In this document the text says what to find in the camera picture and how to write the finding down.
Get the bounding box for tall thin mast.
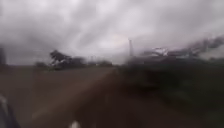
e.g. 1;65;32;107
128;38;134;58

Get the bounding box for distant dark trees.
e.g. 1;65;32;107
33;49;114;70

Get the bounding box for brown dirt road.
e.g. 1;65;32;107
0;65;201;128

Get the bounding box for dark green roadside bushes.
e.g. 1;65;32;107
117;35;224;128

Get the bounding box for robot's own part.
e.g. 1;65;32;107
69;120;82;128

